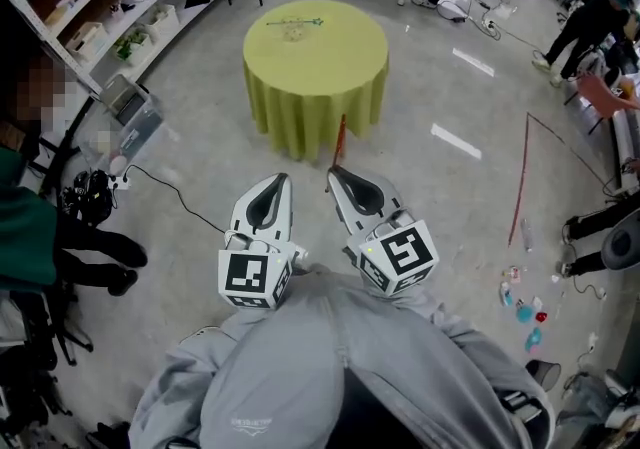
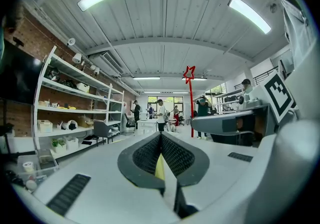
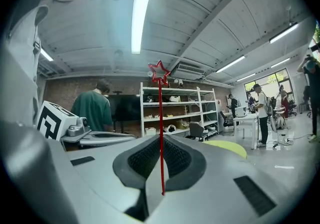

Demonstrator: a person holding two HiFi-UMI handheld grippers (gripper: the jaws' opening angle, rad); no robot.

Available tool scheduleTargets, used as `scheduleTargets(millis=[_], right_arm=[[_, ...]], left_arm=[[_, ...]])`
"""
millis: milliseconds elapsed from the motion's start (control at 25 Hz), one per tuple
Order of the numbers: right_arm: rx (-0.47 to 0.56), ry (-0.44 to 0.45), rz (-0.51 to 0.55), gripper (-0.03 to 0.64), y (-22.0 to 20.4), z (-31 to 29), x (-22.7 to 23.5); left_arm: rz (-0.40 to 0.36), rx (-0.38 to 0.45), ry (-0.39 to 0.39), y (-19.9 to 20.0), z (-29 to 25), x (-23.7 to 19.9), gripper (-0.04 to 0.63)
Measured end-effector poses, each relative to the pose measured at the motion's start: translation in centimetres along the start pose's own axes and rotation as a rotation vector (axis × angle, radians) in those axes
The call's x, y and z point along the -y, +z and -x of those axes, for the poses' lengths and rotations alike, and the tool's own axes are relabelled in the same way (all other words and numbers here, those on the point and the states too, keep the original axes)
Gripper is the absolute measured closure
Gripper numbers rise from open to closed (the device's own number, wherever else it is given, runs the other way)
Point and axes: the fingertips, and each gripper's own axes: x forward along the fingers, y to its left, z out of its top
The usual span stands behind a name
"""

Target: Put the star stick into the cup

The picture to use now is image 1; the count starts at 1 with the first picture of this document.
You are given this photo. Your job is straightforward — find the scattered small colourful toys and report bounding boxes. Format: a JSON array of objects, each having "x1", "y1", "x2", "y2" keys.
[{"x1": 497, "y1": 264, "x2": 564, "y2": 353}]

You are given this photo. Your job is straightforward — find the white storage bin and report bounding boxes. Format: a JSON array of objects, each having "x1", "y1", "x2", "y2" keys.
[
  {"x1": 112, "y1": 31, "x2": 154, "y2": 63},
  {"x1": 64, "y1": 21, "x2": 109, "y2": 61},
  {"x1": 144, "y1": 4, "x2": 180, "y2": 38}
]

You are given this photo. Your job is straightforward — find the black cable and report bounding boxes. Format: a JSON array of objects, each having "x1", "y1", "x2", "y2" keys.
[{"x1": 124, "y1": 164, "x2": 231, "y2": 236}]

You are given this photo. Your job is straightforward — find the person's left forearm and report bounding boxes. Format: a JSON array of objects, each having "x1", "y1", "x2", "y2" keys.
[{"x1": 149, "y1": 304, "x2": 281, "y2": 388}]

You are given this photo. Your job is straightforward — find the red star stick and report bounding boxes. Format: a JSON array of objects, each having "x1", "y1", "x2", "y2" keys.
[{"x1": 324, "y1": 112, "x2": 349, "y2": 173}]

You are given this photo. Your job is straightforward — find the person's black shirt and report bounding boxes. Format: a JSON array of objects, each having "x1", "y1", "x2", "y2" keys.
[{"x1": 339, "y1": 366, "x2": 451, "y2": 449}]

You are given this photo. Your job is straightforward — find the wire mesh bin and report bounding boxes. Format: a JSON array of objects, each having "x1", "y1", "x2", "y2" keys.
[{"x1": 524, "y1": 359, "x2": 562, "y2": 393}]

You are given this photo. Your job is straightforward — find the black tripod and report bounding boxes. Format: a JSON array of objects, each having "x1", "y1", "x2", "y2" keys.
[{"x1": 44, "y1": 286, "x2": 96, "y2": 368}]

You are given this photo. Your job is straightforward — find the green tablecloth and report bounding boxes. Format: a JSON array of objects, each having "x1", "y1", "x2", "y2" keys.
[{"x1": 242, "y1": 0, "x2": 390, "y2": 163}]

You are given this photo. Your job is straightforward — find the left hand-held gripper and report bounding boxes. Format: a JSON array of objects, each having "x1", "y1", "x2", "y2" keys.
[{"x1": 217, "y1": 173, "x2": 309, "y2": 311}]

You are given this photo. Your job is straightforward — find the black bag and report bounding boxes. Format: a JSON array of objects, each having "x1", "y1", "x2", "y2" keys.
[{"x1": 59, "y1": 169, "x2": 116, "y2": 226}]

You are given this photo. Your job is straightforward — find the clear plastic storage box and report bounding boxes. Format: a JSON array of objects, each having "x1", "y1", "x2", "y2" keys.
[{"x1": 82, "y1": 74, "x2": 166, "y2": 163}]

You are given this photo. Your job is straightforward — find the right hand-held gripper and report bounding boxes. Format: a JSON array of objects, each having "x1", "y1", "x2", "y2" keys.
[{"x1": 327, "y1": 167, "x2": 441, "y2": 298}]

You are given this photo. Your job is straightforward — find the person's right forearm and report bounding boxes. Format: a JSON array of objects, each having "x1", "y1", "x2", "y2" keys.
[{"x1": 384, "y1": 281, "x2": 521, "y2": 378}]

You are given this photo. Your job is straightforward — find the black strap buckle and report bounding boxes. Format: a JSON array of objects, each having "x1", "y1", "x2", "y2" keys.
[{"x1": 497, "y1": 389, "x2": 544, "y2": 426}]

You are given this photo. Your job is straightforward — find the blue star stick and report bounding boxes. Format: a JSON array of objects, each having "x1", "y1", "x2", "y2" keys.
[{"x1": 265, "y1": 16, "x2": 325, "y2": 28}]

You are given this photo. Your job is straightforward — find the person's grey jacket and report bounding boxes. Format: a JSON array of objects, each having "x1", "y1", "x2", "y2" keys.
[{"x1": 127, "y1": 264, "x2": 556, "y2": 449}]

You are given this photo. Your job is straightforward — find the clear plastic bottle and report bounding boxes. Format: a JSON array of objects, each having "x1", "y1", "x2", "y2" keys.
[{"x1": 519, "y1": 217, "x2": 535, "y2": 253}]

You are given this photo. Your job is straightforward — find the white shelf unit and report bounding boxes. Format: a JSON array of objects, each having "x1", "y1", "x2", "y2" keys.
[{"x1": 0, "y1": 0, "x2": 241, "y2": 91}]

